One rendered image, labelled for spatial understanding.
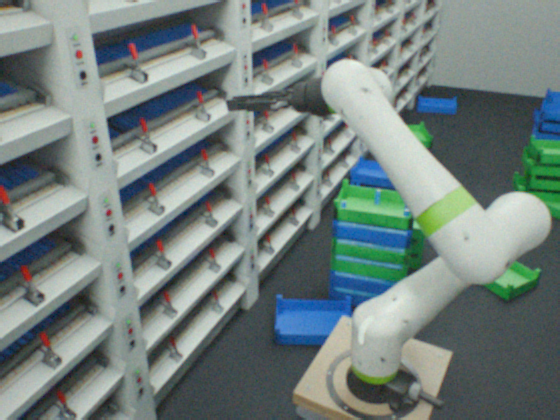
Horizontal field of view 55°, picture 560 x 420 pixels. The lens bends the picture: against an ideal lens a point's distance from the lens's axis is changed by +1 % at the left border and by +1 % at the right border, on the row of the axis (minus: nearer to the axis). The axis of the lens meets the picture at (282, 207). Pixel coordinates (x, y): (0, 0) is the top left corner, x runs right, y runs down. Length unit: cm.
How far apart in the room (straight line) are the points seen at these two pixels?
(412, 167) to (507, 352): 128
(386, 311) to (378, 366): 14
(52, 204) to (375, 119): 71
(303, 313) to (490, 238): 128
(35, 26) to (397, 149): 72
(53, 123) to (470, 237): 85
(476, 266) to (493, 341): 122
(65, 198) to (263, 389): 101
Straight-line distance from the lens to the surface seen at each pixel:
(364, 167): 326
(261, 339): 212
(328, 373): 154
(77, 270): 137
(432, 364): 161
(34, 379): 141
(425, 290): 140
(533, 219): 118
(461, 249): 105
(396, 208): 217
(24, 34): 115
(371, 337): 134
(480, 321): 233
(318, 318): 220
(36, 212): 125
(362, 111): 110
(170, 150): 152
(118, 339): 155
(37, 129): 118
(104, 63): 143
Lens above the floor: 144
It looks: 29 degrees down
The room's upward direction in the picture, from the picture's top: straight up
